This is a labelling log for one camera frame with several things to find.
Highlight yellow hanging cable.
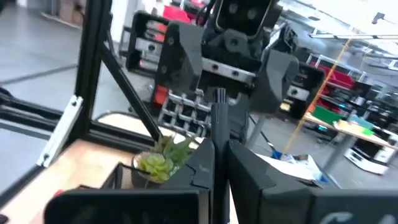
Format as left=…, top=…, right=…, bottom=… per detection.
left=282, top=37, right=354, bottom=154

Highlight white packages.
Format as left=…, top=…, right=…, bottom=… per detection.
left=254, top=152, right=324, bottom=183

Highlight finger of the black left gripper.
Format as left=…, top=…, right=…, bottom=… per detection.
left=154, top=21, right=205, bottom=94
left=248, top=51, right=300, bottom=114

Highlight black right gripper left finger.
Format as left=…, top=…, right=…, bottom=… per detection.
left=43, top=139, right=215, bottom=224

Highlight wooden workbench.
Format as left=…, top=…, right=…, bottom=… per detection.
left=303, top=111, right=398, bottom=150

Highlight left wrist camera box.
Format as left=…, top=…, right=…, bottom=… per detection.
left=213, top=0, right=275, bottom=40

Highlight small potted succulent plant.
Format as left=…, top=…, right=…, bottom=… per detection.
left=132, top=134, right=197, bottom=189

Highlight red storage bins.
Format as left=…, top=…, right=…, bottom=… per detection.
left=310, top=60, right=356, bottom=91

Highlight white black printer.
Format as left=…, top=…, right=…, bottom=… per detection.
left=343, top=146, right=391, bottom=175

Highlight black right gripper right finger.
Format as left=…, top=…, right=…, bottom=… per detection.
left=229, top=139, right=398, bottom=224

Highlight green bin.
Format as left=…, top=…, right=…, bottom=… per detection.
left=312, top=105, right=343, bottom=125

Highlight grey cubby rack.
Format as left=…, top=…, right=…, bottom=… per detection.
left=157, top=88, right=249, bottom=139

